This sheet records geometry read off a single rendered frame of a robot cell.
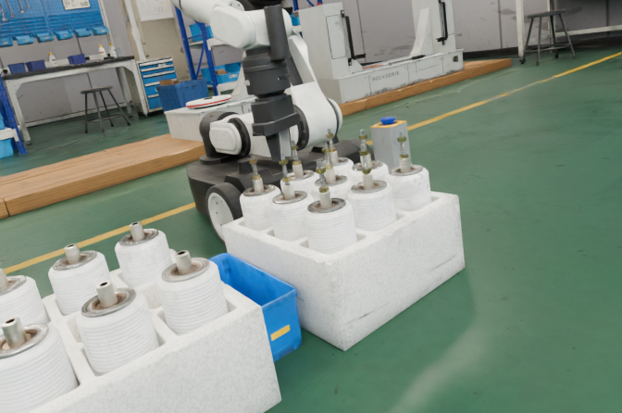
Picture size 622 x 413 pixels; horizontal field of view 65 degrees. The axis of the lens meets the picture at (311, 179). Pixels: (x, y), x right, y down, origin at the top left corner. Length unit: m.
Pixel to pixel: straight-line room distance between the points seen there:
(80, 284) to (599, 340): 0.89
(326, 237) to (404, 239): 0.17
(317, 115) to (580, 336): 0.86
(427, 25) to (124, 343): 4.22
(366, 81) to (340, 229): 3.01
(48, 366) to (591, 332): 0.85
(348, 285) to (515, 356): 0.30
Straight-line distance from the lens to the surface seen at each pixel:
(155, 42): 7.43
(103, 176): 2.83
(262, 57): 0.95
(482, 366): 0.91
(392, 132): 1.30
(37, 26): 6.91
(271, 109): 0.95
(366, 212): 0.99
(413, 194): 1.07
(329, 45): 3.73
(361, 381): 0.90
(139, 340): 0.76
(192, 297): 0.77
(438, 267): 1.12
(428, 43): 4.69
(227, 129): 1.73
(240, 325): 0.78
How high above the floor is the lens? 0.56
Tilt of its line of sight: 15 degrees down
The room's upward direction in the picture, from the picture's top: 10 degrees counter-clockwise
